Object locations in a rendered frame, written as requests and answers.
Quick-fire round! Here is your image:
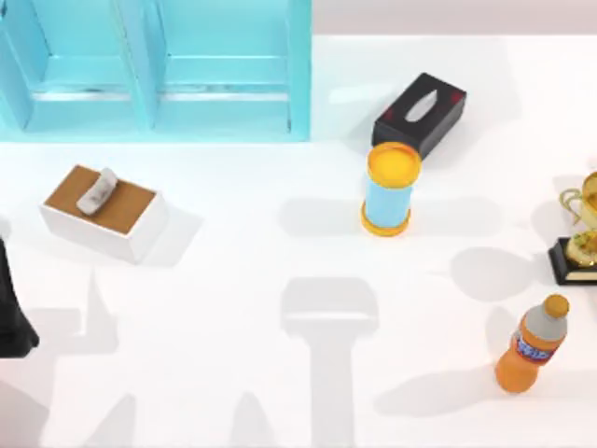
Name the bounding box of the orange soda bottle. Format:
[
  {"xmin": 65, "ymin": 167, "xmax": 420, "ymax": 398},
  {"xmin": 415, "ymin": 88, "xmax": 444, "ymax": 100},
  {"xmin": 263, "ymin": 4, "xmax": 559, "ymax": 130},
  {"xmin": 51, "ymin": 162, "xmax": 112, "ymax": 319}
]
[{"xmin": 494, "ymin": 293, "xmax": 571, "ymax": 394}]

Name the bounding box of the white tissue box brown top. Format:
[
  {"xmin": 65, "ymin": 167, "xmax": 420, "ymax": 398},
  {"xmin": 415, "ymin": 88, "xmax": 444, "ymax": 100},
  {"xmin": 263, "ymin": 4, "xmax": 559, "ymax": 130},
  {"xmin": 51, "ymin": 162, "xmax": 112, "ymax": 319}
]
[{"xmin": 38, "ymin": 163, "xmax": 168, "ymax": 265}]

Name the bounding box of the light blue rack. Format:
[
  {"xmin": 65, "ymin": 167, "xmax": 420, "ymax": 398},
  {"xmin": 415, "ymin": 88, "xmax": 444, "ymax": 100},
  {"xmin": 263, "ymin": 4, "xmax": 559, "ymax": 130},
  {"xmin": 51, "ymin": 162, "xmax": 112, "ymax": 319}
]
[{"xmin": 0, "ymin": 0, "xmax": 313, "ymax": 144}]

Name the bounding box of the blue and orange can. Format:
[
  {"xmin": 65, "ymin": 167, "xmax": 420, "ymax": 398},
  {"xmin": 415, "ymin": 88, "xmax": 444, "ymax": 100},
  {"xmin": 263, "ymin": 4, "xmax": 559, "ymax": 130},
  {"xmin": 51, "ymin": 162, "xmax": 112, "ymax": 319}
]
[{"xmin": 359, "ymin": 142, "xmax": 423, "ymax": 238}]

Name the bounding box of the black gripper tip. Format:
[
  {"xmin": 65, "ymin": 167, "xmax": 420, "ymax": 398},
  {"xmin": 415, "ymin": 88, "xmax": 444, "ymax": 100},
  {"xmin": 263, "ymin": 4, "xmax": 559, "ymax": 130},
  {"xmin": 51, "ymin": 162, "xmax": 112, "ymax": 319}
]
[{"xmin": 0, "ymin": 231, "xmax": 40, "ymax": 359}]

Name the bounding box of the black tissue box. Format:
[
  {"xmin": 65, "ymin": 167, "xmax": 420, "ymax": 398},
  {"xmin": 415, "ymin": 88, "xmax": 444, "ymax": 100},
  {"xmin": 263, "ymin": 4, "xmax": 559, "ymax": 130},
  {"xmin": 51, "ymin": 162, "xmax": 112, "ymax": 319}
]
[{"xmin": 371, "ymin": 72, "xmax": 468, "ymax": 161}]

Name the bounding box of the gold trophy black base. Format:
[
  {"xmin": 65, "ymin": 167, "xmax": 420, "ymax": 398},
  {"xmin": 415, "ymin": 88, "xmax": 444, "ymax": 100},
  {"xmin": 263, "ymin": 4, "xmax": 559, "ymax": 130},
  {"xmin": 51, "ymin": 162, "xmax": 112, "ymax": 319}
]
[{"xmin": 548, "ymin": 170, "xmax": 597, "ymax": 287}]

